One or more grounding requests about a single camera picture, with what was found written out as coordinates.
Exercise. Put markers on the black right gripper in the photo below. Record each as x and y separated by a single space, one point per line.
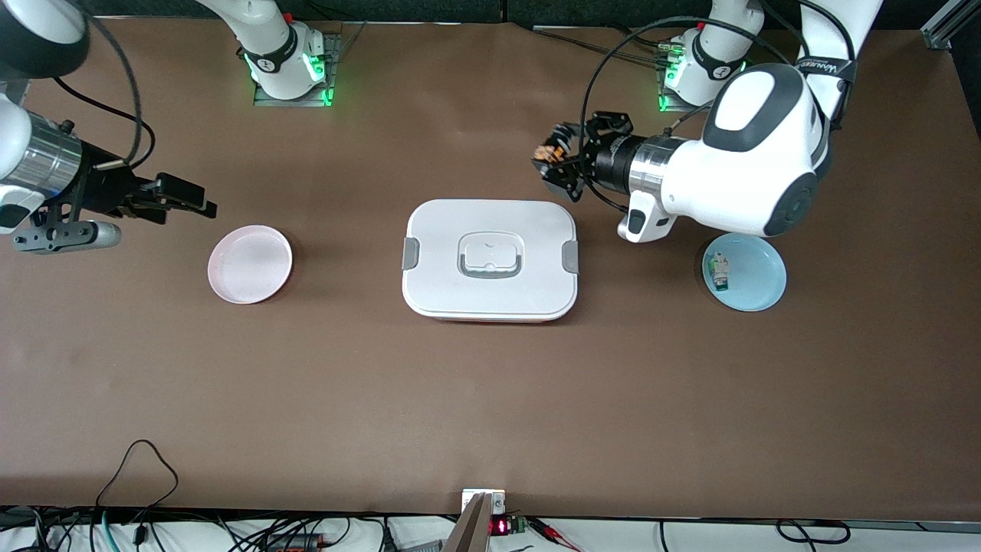
100 188

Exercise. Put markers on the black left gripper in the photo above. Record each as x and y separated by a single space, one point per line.
611 162

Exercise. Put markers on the orange black push-button switch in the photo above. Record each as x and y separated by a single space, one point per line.
548 153

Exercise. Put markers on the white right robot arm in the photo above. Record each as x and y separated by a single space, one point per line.
280 54

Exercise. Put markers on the white lunch box grey clips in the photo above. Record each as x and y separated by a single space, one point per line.
444 230

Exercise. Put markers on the pink round plate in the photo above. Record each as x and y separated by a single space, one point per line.
249 264

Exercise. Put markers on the light blue round plate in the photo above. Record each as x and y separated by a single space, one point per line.
766 290

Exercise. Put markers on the orange black connector device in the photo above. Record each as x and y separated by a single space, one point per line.
295 543

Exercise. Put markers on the red digit display board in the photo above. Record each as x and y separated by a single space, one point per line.
500 527

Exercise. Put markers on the red clip leads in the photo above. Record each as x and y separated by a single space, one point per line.
563 540

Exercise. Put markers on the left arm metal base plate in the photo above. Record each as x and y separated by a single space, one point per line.
674 108

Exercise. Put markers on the white green push-button switch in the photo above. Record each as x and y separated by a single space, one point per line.
720 272

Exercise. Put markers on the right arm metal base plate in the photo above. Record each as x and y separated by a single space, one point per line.
334 46

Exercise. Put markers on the aluminium frame profile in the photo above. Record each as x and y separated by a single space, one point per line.
946 27

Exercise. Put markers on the aluminium camera post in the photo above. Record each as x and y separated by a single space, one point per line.
471 529

